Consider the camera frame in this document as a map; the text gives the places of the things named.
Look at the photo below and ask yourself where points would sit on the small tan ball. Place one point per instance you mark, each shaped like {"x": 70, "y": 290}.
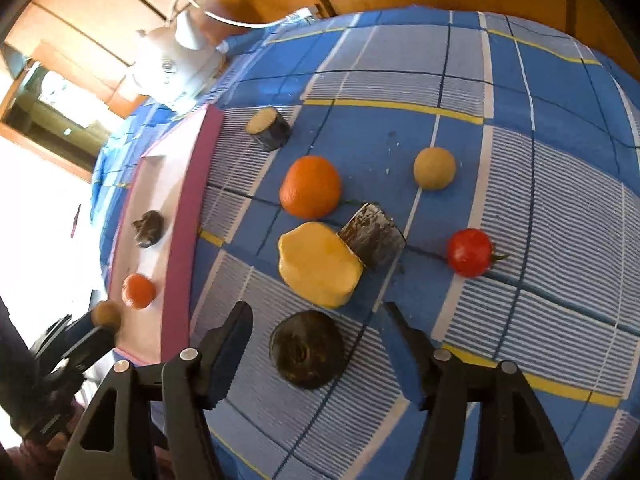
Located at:
{"x": 434, "y": 167}
{"x": 106, "y": 314}

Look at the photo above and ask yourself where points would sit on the dark wedge piece pale face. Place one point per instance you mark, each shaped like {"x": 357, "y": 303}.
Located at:
{"x": 372, "y": 237}

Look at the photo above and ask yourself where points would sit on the large orange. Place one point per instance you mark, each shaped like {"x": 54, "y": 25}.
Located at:
{"x": 310, "y": 187}

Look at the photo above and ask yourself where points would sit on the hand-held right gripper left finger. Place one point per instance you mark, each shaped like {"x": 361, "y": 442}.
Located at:
{"x": 227, "y": 360}

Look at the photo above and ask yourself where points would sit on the yellow peeled chunk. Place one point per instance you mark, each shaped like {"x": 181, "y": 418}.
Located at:
{"x": 317, "y": 265}

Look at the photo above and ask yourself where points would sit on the blue plaid tablecloth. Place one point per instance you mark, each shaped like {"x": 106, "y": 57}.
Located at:
{"x": 550, "y": 185}

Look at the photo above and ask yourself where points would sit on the person's left forearm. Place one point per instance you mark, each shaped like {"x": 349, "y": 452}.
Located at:
{"x": 30, "y": 460}

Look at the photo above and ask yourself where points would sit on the glossy dark brown lump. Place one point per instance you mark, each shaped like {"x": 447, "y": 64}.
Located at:
{"x": 149, "y": 227}

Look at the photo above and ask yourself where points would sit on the pink-rimmed white tray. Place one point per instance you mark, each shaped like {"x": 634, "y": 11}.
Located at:
{"x": 147, "y": 260}

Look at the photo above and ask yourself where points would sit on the white ceramic electric kettle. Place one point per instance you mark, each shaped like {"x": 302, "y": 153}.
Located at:
{"x": 175, "y": 65}

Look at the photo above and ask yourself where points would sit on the small orange tangerine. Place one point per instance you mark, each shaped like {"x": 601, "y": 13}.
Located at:
{"x": 138, "y": 290}

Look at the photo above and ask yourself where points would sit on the dark brown round beet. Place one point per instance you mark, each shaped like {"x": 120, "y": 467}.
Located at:
{"x": 305, "y": 350}

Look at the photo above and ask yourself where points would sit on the dark cylinder piece tan top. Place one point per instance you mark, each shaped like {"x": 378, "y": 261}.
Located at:
{"x": 272, "y": 132}

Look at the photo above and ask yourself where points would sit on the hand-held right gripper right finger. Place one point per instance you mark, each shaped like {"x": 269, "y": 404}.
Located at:
{"x": 407, "y": 370}

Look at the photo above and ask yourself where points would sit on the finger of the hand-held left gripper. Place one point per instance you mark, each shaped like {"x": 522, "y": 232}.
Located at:
{"x": 52, "y": 335}
{"x": 92, "y": 345}

